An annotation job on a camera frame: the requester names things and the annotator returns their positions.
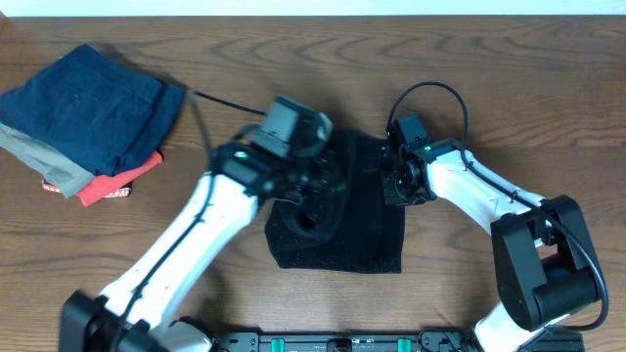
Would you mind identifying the black sparkly velvet skirt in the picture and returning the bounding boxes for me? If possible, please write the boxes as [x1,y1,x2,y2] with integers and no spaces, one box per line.
[265,130,405,274]

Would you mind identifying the folded red garment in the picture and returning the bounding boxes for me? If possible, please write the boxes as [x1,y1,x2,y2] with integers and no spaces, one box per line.
[41,150,164,208]

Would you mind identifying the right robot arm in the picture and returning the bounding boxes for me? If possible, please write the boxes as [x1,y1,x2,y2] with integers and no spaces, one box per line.
[381,138,609,351]

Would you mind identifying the folded grey garment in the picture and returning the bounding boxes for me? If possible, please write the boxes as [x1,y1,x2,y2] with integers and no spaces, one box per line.
[1,124,95,198]

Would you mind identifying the folded navy blue shorts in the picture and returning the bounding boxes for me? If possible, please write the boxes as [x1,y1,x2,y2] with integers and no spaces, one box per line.
[1,45,185,176]

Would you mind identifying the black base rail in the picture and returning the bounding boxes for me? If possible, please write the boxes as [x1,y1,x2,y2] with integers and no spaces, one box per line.
[211,330,479,352]

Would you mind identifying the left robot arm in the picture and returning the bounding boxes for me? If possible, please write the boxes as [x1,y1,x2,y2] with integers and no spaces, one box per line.
[59,142,353,352]

